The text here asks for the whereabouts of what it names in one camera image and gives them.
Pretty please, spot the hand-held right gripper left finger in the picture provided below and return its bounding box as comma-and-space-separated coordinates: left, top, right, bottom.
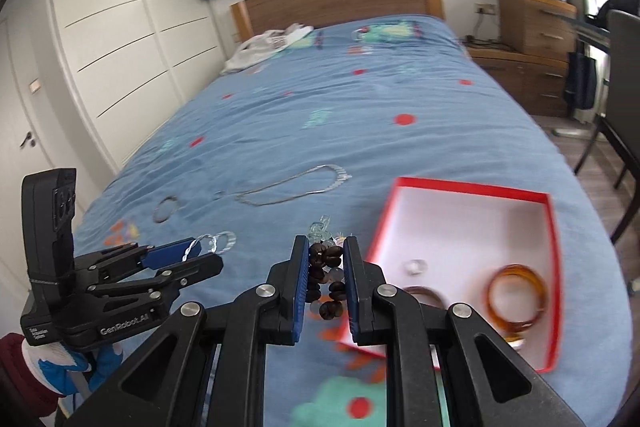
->
62, 234, 310, 427

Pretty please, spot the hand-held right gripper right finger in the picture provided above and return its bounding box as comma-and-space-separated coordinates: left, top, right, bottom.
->
342, 236, 587, 427

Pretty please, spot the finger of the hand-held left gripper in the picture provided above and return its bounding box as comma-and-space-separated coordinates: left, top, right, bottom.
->
90, 253, 225, 304
74, 237, 202, 284

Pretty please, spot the dark beaded bracelet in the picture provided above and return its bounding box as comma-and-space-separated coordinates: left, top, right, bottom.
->
306, 242, 347, 320

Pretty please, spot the small twisted silver bracelet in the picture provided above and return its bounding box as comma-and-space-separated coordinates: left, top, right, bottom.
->
182, 231, 237, 260

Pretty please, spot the dark brown bangle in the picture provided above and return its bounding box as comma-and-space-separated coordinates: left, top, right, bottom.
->
404, 285, 447, 310

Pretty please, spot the red cardboard box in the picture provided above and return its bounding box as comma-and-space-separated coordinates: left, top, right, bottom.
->
336, 176, 560, 374

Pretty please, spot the amber resin bangle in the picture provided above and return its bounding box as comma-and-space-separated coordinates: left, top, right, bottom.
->
486, 263, 550, 334

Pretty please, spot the person's left forearm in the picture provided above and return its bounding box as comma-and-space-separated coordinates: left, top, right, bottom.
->
0, 334, 58, 420

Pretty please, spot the person's left hand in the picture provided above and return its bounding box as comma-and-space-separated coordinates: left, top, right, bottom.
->
22, 336, 123, 400

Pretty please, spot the thin metal bangle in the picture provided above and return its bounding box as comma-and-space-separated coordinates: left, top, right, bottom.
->
153, 196, 182, 224

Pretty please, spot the white door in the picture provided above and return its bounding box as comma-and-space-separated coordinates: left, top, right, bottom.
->
0, 19, 58, 188

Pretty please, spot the white wardrobe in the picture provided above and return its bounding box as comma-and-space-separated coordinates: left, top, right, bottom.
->
47, 0, 223, 175

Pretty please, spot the white garment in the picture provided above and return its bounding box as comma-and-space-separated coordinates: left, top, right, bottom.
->
222, 23, 315, 75

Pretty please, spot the low wooden cabinet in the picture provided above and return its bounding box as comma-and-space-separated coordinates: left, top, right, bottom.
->
467, 44, 571, 118

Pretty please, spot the dark blue bag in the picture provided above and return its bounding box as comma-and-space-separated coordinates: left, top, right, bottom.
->
564, 52, 598, 110

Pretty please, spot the wooden dresser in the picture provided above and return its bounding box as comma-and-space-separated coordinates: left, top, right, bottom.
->
498, 0, 578, 58

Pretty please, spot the dark chair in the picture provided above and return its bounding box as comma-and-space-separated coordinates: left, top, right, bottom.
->
574, 9, 640, 248

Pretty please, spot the glass desk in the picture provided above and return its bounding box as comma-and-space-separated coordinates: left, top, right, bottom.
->
570, 14, 613, 52

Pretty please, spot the silver bead necklace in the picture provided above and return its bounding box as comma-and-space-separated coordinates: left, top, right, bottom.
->
237, 163, 354, 208

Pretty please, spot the black power cable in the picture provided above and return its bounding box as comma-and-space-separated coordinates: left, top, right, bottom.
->
467, 14, 501, 45

